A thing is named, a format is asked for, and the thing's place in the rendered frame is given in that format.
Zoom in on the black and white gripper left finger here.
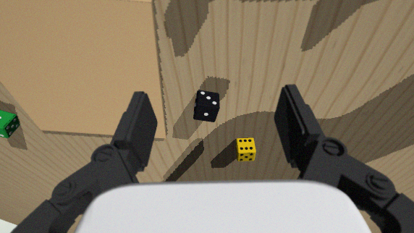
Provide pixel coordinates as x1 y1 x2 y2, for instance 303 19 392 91
10 91 158 233

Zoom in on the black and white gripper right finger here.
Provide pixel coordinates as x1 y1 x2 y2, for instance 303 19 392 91
274 85 414 233

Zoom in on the black die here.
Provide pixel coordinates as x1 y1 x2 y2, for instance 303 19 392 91
193 90 220 122

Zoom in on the tan flat mat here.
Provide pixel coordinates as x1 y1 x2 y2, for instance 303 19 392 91
0 0 166 138

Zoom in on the green die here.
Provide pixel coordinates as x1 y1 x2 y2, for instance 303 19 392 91
0 110 20 138

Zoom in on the yellow die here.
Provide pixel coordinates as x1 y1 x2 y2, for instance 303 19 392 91
236 137 256 161

